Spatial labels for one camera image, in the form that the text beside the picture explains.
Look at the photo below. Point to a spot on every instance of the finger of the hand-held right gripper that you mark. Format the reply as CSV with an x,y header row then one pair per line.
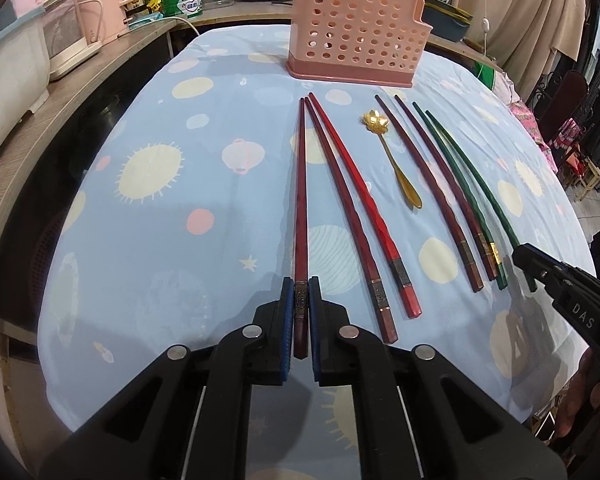
x,y
530,257

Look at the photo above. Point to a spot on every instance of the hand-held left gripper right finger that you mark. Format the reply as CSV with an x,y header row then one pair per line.
x,y
316,330

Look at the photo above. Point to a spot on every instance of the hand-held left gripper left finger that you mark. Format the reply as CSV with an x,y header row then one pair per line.
x,y
286,330

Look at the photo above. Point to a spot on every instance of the green chopstick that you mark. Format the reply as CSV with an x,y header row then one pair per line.
x,y
472,201
495,210

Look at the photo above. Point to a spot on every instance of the dark red chopstick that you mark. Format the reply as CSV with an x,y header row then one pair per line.
x,y
340,210
300,185

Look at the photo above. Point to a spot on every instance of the maroon chopstick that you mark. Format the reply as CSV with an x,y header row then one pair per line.
x,y
440,170
425,180

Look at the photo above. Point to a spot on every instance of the bright red chopstick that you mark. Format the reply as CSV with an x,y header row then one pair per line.
x,y
360,185

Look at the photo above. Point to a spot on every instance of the pink perforated utensil holder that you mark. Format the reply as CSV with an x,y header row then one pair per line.
x,y
350,25

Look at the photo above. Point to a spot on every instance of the person's right hand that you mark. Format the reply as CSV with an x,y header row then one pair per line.
x,y
575,410

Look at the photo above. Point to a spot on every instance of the blue printed tablecloth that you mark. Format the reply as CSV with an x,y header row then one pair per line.
x,y
180,260

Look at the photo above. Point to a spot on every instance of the pink pineapple print garment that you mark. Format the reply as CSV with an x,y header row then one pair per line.
x,y
527,120

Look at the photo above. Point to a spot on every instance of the gold flower spoon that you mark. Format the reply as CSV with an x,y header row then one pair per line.
x,y
399,175

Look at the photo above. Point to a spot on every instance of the dark wooden chair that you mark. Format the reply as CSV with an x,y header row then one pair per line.
x,y
575,92

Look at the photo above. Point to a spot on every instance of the green bag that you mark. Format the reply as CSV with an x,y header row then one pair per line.
x,y
487,75

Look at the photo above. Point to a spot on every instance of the hanging dark clothes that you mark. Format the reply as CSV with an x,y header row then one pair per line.
x,y
592,50

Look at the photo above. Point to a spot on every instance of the beige curtain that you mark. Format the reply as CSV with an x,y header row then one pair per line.
x,y
520,20

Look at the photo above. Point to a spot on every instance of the yellow bowl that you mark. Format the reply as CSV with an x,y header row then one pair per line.
x,y
445,7

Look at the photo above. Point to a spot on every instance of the teal tissue pack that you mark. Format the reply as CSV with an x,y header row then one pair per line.
x,y
147,21

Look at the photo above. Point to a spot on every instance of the white bin with blue rim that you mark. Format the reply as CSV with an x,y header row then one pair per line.
x,y
10,85

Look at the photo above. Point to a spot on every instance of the pink electric kettle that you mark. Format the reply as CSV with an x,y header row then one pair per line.
x,y
105,0

